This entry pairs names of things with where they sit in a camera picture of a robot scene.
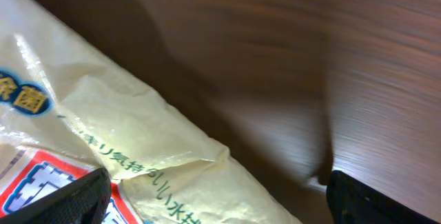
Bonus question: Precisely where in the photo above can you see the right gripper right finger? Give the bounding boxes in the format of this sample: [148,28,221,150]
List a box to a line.
[326,170,438,224]

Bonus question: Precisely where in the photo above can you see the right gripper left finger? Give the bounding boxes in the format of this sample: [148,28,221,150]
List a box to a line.
[1,167,112,224]

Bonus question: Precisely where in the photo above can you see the yellow wet wipes pack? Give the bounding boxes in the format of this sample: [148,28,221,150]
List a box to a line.
[1,0,297,224]

